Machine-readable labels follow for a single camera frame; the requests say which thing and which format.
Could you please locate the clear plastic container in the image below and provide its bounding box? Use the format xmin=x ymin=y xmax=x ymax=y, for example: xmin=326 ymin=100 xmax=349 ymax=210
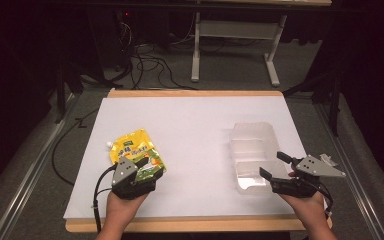
xmin=229 ymin=121 xmax=292 ymax=196

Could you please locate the person's right hand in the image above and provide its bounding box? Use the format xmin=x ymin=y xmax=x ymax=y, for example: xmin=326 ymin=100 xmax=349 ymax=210
xmin=279 ymin=191 xmax=328 ymax=225

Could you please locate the black computer tower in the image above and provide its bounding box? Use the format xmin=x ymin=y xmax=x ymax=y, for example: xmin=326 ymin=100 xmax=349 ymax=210
xmin=85 ymin=9 xmax=136 ymax=71

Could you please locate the white table sheet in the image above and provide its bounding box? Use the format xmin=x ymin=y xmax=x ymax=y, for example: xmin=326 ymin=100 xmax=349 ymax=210
xmin=63 ymin=96 xmax=329 ymax=220

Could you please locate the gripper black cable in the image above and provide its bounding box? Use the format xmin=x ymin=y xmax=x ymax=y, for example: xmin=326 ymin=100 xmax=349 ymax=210
xmin=315 ymin=184 xmax=335 ymax=219
xmin=92 ymin=162 xmax=118 ymax=234

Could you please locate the person's left hand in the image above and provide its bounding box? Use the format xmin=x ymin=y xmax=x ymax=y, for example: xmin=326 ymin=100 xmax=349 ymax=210
xmin=105 ymin=191 xmax=148 ymax=225

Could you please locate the white metal desk frame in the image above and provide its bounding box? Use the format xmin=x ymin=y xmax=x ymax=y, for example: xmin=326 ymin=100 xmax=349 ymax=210
xmin=190 ymin=0 xmax=333 ymax=88

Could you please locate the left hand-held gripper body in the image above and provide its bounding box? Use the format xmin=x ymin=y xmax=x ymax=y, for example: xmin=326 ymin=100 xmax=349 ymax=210
xmin=111 ymin=156 xmax=157 ymax=201

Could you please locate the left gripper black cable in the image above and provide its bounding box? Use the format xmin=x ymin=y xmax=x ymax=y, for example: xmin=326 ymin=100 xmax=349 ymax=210
xmin=92 ymin=162 xmax=118 ymax=234

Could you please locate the yellow spouted drink pouch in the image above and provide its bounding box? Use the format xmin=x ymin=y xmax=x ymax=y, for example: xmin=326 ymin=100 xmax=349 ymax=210
xmin=106 ymin=128 xmax=167 ymax=183

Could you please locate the black metal stand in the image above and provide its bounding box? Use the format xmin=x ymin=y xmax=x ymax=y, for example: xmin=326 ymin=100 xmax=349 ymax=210
xmin=53 ymin=59 xmax=85 ymax=125
xmin=282 ymin=71 xmax=343 ymax=138

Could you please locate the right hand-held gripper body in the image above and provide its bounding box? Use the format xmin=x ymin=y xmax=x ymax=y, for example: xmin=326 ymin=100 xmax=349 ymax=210
xmin=269 ymin=154 xmax=347 ymax=199

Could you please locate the tangle of black floor cables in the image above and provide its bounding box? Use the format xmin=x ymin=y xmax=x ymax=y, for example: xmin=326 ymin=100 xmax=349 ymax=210
xmin=113 ymin=18 xmax=199 ymax=92

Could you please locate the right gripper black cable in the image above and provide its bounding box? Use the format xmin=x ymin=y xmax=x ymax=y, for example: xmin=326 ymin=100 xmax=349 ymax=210
xmin=315 ymin=184 xmax=335 ymax=219

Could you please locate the long black floor cable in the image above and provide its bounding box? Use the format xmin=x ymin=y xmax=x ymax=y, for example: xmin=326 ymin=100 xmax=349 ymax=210
xmin=51 ymin=109 xmax=100 ymax=187

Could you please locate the silver floor rail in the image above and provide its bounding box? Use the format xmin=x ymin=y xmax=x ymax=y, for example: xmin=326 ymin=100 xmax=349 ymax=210
xmin=314 ymin=102 xmax=383 ymax=240
xmin=0 ymin=93 xmax=78 ymax=240

